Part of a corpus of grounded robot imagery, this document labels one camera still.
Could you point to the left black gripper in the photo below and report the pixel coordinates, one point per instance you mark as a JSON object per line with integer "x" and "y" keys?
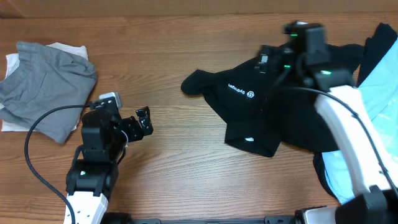
{"x": 136, "y": 132}

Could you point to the black Sydrogen garment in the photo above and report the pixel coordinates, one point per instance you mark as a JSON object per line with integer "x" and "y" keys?
{"x": 258, "y": 113}

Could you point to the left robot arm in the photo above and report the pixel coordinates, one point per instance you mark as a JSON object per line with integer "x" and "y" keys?
{"x": 94, "y": 170}

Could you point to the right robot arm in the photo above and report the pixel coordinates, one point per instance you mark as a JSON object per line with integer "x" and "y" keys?
{"x": 373, "y": 173}

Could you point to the grey folded garment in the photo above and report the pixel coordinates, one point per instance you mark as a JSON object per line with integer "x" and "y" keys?
{"x": 47, "y": 89}

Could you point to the white folded garment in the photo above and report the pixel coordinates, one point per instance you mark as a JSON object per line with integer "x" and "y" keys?
{"x": 13, "y": 63}

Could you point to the light blue garment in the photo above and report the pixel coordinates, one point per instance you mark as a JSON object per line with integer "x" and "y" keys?
{"x": 379, "y": 92}

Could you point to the black garment under blue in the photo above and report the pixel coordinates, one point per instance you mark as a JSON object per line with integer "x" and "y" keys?
{"x": 374, "y": 47}

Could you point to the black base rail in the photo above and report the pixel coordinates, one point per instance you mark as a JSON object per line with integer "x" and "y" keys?
{"x": 126, "y": 218}

